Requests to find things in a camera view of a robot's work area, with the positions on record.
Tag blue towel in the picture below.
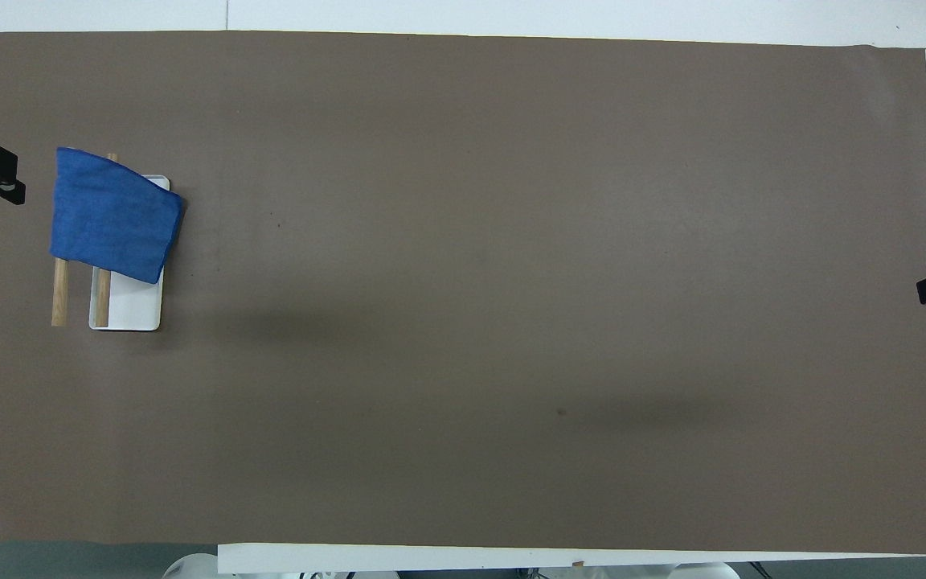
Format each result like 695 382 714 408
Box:
49 146 187 285

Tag white rectangular tray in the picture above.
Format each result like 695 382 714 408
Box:
51 152 172 332

